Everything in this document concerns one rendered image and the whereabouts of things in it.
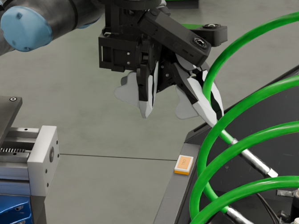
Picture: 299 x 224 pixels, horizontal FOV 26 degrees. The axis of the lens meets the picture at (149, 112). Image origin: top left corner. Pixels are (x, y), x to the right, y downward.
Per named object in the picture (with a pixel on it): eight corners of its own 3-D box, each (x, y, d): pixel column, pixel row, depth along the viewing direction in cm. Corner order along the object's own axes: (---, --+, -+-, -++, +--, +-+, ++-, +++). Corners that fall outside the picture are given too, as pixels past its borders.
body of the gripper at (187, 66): (174, 88, 113) (140, 29, 114) (211, 66, 108) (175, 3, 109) (151, 99, 107) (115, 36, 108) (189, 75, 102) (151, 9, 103)
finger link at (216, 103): (208, 129, 112) (179, 84, 112) (234, 114, 108) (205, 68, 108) (200, 135, 109) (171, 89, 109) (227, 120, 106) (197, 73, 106)
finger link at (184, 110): (195, 138, 108) (170, 90, 109) (222, 124, 104) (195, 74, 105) (185, 143, 105) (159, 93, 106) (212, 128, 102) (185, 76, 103)
